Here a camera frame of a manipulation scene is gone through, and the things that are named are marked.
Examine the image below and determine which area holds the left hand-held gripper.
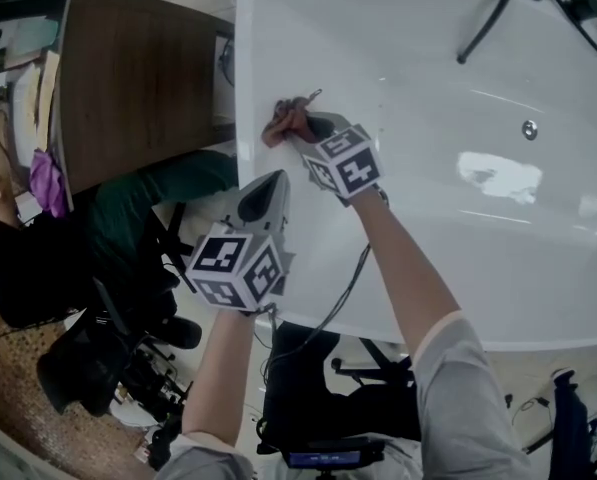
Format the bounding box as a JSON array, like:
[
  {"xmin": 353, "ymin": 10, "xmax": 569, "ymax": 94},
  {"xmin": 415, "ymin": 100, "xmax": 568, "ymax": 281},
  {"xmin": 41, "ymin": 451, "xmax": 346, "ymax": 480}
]
[{"xmin": 183, "ymin": 169, "xmax": 298, "ymax": 314}]

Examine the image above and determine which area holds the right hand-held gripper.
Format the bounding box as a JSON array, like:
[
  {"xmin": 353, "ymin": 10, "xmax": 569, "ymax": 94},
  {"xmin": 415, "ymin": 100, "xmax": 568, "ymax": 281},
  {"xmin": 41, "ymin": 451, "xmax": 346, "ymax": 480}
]
[{"xmin": 285, "ymin": 111, "xmax": 384, "ymax": 208}]

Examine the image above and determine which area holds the reddish brown cloth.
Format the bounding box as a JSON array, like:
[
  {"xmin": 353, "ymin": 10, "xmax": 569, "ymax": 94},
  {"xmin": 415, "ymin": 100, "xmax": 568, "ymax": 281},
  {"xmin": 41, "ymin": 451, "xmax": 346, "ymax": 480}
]
[{"xmin": 261, "ymin": 87, "xmax": 324, "ymax": 148}]

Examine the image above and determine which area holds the white bathtub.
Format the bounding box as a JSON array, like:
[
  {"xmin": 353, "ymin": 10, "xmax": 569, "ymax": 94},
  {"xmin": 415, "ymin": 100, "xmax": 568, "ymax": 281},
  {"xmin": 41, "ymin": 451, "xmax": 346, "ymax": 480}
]
[{"xmin": 232, "ymin": 0, "xmax": 597, "ymax": 353}]

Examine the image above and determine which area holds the person's right forearm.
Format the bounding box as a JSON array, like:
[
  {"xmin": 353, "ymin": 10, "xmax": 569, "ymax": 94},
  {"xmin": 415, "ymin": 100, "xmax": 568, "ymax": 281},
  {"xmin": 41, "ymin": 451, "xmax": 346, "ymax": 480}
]
[{"xmin": 350, "ymin": 187, "xmax": 462, "ymax": 357}]

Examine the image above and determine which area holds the person's left forearm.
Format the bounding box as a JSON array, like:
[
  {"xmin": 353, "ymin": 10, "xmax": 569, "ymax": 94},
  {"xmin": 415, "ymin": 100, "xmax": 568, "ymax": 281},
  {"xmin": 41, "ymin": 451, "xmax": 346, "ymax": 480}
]
[{"xmin": 180, "ymin": 310, "xmax": 257, "ymax": 439}]

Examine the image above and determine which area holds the dark wooden cabinet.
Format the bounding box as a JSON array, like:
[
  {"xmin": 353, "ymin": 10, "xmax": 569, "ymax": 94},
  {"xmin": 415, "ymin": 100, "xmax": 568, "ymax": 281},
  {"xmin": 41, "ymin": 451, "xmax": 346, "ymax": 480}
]
[{"xmin": 52, "ymin": 0, "xmax": 237, "ymax": 212}]

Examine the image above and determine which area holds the purple cloth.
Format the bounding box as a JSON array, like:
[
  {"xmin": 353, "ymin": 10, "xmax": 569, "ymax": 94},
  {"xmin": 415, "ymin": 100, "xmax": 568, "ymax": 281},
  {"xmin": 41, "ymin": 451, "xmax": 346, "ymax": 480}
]
[{"xmin": 29, "ymin": 148, "xmax": 69, "ymax": 219}]

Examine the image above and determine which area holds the black office chair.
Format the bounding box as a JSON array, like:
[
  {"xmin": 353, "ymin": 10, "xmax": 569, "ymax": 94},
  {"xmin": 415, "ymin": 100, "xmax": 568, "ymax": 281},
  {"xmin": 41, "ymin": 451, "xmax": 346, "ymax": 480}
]
[{"xmin": 37, "ymin": 202, "xmax": 204, "ymax": 417}]

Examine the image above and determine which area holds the pile of black chair parts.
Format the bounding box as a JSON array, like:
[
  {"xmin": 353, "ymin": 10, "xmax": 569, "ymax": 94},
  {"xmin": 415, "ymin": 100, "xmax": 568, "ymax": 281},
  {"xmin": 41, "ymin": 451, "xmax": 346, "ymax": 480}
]
[{"xmin": 110, "ymin": 347, "xmax": 199, "ymax": 472}]

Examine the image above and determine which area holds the light wooden board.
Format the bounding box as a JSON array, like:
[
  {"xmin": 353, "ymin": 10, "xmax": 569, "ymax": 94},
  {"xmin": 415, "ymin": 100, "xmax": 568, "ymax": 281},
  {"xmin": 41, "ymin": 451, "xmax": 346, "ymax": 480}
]
[{"xmin": 33, "ymin": 50, "xmax": 62, "ymax": 134}]

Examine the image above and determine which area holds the white sink basin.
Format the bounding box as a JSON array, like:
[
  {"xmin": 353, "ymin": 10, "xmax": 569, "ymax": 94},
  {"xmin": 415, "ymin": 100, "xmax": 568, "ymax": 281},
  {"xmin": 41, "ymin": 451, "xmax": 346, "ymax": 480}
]
[{"xmin": 7, "ymin": 62, "xmax": 44, "ymax": 134}]

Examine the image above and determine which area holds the person's grey shirt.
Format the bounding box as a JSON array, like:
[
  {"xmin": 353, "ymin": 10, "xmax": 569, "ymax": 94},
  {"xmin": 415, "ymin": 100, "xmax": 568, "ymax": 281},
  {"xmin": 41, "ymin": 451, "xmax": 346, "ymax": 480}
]
[{"xmin": 152, "ymin": 310, "xmax": 534, "ymax": 480}]

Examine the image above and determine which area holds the black faucet knob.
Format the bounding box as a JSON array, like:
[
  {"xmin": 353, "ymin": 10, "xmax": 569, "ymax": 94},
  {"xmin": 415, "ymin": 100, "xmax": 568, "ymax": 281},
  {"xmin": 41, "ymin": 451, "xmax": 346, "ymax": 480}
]
[{"xmin": 570, "ymin": 0, "xmax": 597, "ymax": 24}]

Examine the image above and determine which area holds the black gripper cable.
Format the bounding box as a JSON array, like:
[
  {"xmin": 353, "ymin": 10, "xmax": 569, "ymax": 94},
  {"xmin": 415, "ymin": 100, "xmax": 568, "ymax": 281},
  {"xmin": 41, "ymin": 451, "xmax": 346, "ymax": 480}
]
[{"xmin": 265, "ymin": 242, "xmax": 374, "ymax": 374}]

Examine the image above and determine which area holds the black chest camera mount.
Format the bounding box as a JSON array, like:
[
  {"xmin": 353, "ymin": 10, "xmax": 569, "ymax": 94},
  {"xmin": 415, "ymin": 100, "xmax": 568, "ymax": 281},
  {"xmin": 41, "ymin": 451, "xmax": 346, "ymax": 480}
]
[{"xmin": 277, "ymin": 435, "xmax": 387, "ymax": 480}]

